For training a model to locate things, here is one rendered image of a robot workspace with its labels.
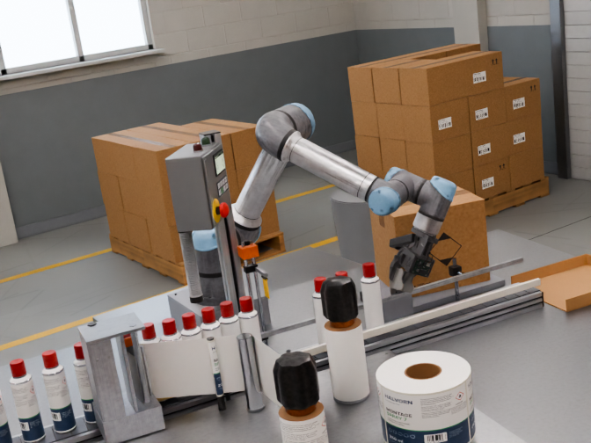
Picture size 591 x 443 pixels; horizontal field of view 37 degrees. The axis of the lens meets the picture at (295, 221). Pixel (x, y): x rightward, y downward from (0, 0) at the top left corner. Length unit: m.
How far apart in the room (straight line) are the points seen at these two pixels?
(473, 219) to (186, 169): 1.01
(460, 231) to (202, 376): 1.01
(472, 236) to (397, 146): 3.46
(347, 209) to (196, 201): 2.71
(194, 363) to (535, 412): 0.80
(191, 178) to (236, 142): 3.71
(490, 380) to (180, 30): 6.25
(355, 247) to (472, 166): 1.60
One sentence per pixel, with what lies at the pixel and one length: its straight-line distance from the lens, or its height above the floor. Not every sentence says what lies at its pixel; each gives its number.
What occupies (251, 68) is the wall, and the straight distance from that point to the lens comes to 8.47.
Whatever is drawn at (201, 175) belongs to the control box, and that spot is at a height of 1.43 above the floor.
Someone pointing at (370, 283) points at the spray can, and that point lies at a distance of 2.39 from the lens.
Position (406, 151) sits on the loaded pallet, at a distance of 6.14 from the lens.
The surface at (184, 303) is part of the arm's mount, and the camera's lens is 2.74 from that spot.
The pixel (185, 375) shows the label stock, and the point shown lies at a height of 0.97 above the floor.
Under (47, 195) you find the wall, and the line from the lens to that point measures 7.77.
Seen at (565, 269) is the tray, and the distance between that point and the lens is 2.97.
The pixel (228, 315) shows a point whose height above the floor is 1.06.
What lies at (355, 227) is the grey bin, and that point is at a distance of 4.84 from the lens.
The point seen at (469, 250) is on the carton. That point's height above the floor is 0.97.
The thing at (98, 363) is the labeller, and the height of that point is 1.09.
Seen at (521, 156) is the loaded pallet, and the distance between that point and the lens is 6.59.
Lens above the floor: 1.88
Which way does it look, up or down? 16 degrees down
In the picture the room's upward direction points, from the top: 8 degrees counter-clockwise
